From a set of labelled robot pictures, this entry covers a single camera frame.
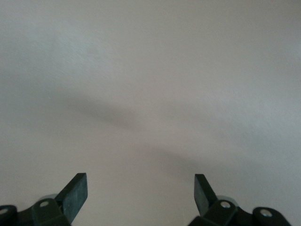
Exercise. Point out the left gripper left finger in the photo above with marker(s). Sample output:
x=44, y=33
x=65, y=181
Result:
x=75, y=197

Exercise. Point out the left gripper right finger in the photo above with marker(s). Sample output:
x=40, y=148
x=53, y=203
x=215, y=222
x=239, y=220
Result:
x=202, y=197

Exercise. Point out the white drawer cabinet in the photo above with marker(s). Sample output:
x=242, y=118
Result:
x=150, y=70

